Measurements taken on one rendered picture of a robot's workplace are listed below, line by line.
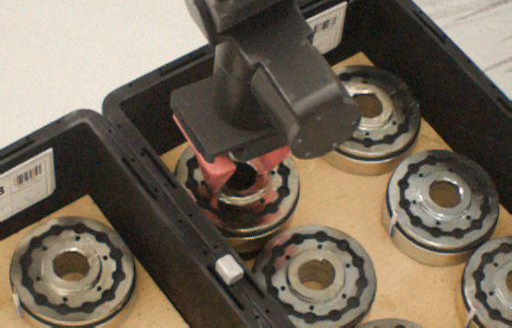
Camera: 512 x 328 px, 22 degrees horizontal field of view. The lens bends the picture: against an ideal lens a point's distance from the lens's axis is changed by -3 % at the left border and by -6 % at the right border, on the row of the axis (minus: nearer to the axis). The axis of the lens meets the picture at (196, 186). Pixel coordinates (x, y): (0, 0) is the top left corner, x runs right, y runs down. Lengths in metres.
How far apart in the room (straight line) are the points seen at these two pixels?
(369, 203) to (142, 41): 0.37
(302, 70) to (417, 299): 0.30
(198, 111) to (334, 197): 0.19
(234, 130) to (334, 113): 0.13
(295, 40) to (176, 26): 0.55
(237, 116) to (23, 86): 0.44
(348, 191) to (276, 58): 0.29
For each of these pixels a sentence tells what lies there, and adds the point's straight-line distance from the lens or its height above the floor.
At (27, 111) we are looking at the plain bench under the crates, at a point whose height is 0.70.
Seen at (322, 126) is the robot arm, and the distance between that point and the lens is 0.90.
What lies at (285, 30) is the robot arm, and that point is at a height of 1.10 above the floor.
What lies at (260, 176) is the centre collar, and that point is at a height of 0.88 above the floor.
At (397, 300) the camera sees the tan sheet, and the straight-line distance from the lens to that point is 1.11.
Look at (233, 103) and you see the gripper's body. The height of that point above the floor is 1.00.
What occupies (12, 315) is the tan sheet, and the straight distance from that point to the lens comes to 1.08.
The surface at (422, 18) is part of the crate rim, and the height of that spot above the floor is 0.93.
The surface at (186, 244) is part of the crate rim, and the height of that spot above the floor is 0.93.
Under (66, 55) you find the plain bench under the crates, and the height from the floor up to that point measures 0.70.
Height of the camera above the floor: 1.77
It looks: 55 degrees down
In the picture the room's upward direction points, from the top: 4 degrees clockwise
